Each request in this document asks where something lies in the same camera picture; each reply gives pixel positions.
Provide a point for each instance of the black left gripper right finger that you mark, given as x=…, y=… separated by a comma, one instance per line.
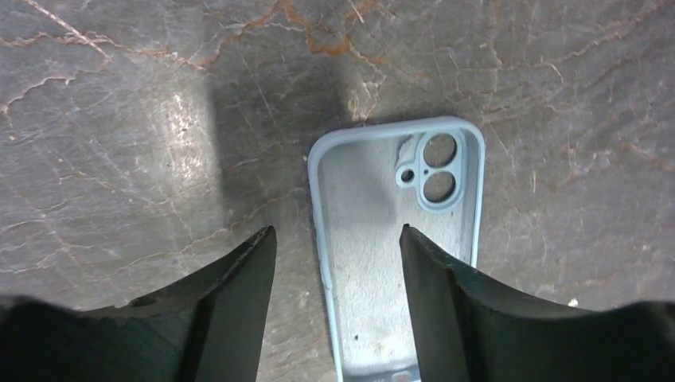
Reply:
x=468, y=326

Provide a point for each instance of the light blue phone case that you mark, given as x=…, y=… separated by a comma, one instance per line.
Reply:
x=366, y=183

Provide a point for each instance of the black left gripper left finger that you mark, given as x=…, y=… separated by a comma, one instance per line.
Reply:
x=207, y=326

